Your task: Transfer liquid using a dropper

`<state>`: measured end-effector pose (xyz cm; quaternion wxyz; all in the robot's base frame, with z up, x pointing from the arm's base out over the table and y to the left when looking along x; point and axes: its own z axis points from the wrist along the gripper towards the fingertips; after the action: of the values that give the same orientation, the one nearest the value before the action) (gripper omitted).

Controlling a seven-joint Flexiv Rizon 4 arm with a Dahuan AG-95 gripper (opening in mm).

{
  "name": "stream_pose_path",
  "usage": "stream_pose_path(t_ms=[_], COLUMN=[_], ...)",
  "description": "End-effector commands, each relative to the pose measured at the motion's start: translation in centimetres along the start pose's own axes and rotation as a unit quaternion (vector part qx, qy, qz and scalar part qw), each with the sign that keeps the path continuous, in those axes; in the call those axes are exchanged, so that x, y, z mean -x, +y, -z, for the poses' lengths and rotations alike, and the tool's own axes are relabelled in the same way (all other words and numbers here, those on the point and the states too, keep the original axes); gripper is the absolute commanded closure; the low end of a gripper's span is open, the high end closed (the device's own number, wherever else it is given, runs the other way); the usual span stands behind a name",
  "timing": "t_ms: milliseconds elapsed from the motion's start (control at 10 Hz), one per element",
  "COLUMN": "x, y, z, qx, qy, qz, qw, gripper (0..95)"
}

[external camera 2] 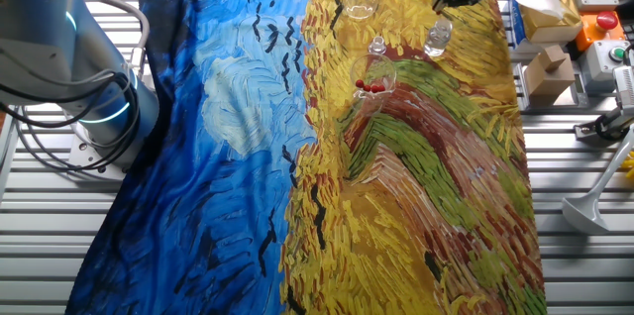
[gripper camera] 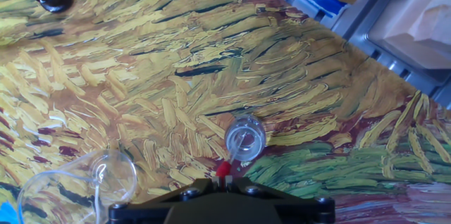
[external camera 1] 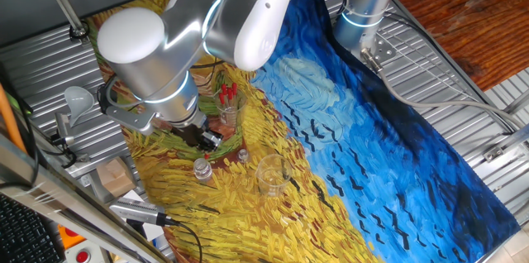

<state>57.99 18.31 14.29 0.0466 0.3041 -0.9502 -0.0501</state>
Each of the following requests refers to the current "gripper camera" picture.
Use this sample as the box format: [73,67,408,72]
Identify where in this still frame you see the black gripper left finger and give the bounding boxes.
[108,176,223,224]

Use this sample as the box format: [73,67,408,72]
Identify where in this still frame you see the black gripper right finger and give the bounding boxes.
[225,175,335,224]

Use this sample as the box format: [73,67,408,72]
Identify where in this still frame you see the red bulb glass dropper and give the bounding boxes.
[215,130,247,180]

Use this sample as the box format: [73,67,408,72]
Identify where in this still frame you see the clear glass beaker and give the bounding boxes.
[16,148,139,224]

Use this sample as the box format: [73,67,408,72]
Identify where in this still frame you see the clear glass bottle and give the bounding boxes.
[223,113,267,163]

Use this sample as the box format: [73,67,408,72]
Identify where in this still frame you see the Van Gogh painting tablecloth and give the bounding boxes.
[0,0,451,224]

